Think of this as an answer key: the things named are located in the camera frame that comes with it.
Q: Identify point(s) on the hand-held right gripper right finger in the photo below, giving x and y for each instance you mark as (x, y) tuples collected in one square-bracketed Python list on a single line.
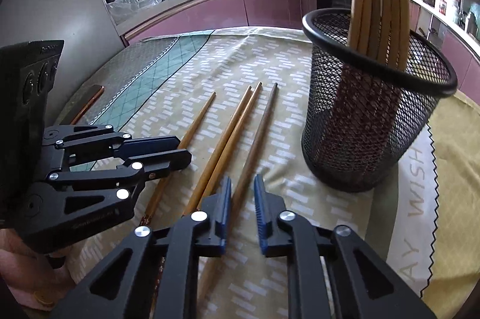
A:
[(260, 210)]

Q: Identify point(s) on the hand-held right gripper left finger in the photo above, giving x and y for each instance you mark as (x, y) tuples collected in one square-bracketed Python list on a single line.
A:
[(226, 206)]

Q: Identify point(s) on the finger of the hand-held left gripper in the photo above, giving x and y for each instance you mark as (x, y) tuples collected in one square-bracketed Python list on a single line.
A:
[(150, 144), (172, 161)]

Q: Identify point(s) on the red-ended bamboo chopstick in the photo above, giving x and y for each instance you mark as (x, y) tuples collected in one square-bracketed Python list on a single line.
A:
[(240, 124), (225, 139), (198, 120)]

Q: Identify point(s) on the dark brown chopstick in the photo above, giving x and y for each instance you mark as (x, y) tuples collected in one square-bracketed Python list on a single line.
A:
[(258, 131)]

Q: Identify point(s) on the black mesh holder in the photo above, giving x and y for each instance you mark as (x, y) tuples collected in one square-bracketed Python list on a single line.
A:
[(356, 135)]

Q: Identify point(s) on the bunch of bamboo chopsticks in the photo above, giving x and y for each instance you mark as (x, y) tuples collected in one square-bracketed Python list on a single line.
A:
[(360, 4)]

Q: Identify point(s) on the person's left hand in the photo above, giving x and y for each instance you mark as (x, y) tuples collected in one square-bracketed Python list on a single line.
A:
[(33, 281)]

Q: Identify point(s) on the grey refrigerator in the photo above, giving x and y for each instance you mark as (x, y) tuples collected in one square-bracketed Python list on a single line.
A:
[(67, 4)]

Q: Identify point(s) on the clear plastic bag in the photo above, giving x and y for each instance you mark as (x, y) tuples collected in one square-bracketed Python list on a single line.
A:
[(123, 4)]

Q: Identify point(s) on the pink base cabinet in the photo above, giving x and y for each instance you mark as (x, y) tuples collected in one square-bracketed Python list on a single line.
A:
[(463, 56), (225, 8)]

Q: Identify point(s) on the patterned tablecloth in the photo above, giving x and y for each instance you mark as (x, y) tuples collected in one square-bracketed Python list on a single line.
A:
[(292, 53)]

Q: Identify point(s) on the white canister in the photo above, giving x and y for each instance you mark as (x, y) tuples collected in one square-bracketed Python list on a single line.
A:
[(454, 10)]

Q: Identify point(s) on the teal covered appliance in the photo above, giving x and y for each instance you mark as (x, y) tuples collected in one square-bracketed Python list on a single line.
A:
[(474, 19)]

